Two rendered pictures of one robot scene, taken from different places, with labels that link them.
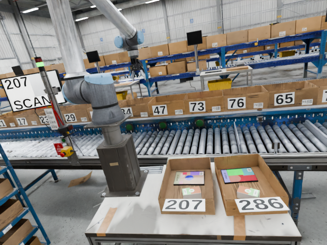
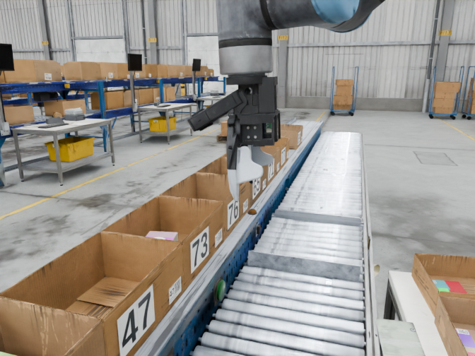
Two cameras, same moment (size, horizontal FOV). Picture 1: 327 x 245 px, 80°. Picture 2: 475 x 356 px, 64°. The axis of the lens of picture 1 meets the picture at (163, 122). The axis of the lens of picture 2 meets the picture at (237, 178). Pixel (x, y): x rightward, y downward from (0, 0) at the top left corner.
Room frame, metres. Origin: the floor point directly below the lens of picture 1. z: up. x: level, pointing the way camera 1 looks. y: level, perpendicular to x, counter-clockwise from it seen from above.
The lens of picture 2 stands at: (1.76, 0.82, 1.55)
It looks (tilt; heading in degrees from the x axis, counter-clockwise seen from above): 16 degrees down; 270
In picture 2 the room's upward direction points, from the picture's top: straight up
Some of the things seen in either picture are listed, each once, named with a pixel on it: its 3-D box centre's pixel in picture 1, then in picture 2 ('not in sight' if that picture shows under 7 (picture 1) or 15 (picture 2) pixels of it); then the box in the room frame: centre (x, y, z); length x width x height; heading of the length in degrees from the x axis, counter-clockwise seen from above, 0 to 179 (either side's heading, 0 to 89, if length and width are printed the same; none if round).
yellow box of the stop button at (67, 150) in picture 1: (69, 151); not in sight; (1.60, 0.88, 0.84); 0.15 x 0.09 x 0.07; 73
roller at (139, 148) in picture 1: (142, 143); not in sight; (1.75, 0.24, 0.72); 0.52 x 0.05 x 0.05; 163
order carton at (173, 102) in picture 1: (169, 105); (104, 293); (2.12, -0.10, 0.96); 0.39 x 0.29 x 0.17; 73
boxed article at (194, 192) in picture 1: (191, 193); not in sight; (0.88, -0.09, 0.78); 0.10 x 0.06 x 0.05; 88
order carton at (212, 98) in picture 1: (204, 102); (169, 236); (2.00, -0.47, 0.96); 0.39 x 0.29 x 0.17; 73
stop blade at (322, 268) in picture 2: (236, 136); (301, 268); (1.48, -0.60, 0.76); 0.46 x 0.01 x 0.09; 163
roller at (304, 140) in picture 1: (301, 138); (314, 231); (1.34, -1.07, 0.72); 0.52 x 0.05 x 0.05; 163
